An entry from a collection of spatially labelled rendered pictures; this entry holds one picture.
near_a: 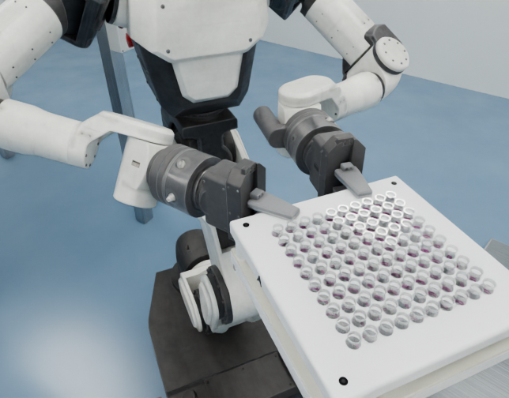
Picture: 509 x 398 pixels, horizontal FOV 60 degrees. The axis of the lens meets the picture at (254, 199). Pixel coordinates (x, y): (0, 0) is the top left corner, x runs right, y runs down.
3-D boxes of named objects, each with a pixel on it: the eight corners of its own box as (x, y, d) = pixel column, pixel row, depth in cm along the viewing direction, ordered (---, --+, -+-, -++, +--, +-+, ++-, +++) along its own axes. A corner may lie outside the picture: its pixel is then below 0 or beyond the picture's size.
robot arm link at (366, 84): (327, 133, 86) (385, 107, 97) (359, 105, 78) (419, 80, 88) (299, 89, 88) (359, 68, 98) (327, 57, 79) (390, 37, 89)
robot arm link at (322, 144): (383, 133, 58) (345, 99, 68) (316, 143, 56) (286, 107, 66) (370, 208, 66) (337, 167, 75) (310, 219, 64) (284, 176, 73)
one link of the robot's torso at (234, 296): (211, 324, 109) (162, 148, 113) (274, 302, 115) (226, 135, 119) (224, 332, 95) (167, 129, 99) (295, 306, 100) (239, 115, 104)
